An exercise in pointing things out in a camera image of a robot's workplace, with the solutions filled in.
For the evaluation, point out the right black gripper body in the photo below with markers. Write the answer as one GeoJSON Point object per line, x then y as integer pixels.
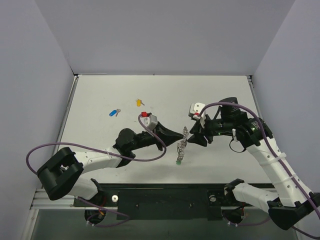
{"type": "Point", "coordinates": [203, 131]}

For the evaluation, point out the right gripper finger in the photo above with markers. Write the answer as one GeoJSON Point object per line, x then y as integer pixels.
{"type": "Point", "coordinates": [198, 139]}
{"type": "Point", "coordinates": [197, 129]}

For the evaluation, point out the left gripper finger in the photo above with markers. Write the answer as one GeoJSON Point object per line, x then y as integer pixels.
{"type": "Point", "coordinates": [169, 140]}
{"type": "Point", "coordinates": [164, 132]}

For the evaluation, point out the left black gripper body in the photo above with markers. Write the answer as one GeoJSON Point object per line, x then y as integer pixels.
{"type": "Point", "coordinates": [158, 132]}

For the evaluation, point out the large metal keyring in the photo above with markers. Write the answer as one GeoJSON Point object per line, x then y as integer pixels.
{"type": "Point", "coordinates": [181, 145]}

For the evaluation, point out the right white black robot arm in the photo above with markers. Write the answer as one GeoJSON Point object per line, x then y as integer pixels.
{"type": "Point", "coordinates": [292, 199]}

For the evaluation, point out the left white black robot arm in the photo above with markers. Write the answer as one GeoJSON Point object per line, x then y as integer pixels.
{"type": "Point", "coordinates": [61, 174]}

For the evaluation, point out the yellow tag key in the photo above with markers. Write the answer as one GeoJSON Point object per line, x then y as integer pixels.
{"type": "Point", "coordinates": [139, 103]}

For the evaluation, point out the blue tag key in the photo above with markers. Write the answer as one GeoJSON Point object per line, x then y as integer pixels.
{"type": "Point", "coordinates": [115, 112]}

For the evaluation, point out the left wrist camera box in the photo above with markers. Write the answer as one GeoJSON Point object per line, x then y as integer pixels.
{"type": "Point", "coordinates": [148, 120]}

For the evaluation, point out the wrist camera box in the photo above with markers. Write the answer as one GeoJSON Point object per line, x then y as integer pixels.
{"type": "Point", "coordinates": [195, 110]}
{"type": "Point", "coordinates": [148, 120]}

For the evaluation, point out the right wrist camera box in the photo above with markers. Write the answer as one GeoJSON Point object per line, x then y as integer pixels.
{"type": "Point", "coordinates": [195, 110]}

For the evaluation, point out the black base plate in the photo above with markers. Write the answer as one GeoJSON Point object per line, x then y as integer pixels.
{"type": "Point", "coordinates": [168, 201]}

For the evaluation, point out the aluminium frame rail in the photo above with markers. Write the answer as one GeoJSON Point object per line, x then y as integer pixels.
{"type": "Point", "coordinates": [41, 201]}

